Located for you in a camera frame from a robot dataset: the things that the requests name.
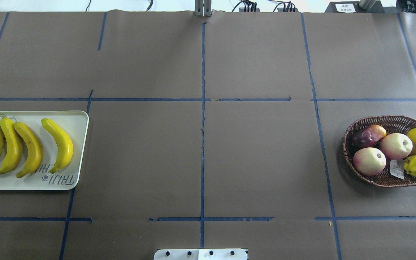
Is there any brown wicker basket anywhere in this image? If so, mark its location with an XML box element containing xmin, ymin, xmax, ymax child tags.
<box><xmin>342</xmin><ymin>115</ymin><xmax>416</xmax><ymax>188</ymax></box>

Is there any white bear tray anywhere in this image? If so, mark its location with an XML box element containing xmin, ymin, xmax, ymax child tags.
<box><xmin>0</xmin><ymin>110</ymin><xmax>89</xmax><ymax>191</ymax></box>

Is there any dark red apple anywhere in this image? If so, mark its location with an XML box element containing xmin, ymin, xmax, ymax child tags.
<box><xmin>351</xmin><ymin>125</ymin><xmax>387</xmax><ymax>149</ymax></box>

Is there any pink green apple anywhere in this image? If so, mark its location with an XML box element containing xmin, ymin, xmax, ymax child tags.
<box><xmin>353</xmin><ymin>147</ymin><xmax>387</xmax><ymax>176</ymax></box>
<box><xmin>379</xmin><ymin>133</ymin><xmax>413</xmax><ymax>160</ymax></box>

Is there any aluminium frame post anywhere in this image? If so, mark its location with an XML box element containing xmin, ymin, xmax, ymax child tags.
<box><xmin>194</xmin><ymin>0</ymin><xmax>212</xmax><ymax>17</ymax></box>

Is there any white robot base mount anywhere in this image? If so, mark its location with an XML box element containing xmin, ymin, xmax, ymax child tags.
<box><xmin>153</xmin><ymin>248</ymin><xmax>249</xmax><ymax>260</ymax></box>

